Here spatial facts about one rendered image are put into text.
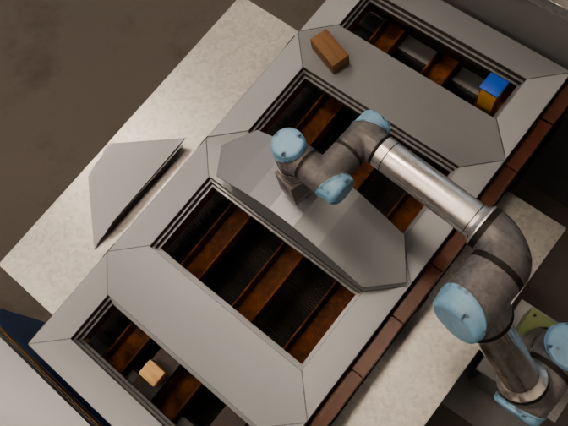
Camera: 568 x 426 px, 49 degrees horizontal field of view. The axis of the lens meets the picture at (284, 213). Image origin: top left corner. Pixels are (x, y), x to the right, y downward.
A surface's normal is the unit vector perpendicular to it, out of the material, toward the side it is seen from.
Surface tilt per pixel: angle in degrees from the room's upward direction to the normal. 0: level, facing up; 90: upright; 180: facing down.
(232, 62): 0
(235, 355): 0
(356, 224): 28
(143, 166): 0
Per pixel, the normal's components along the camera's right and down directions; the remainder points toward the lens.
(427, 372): -0.14, -0.31
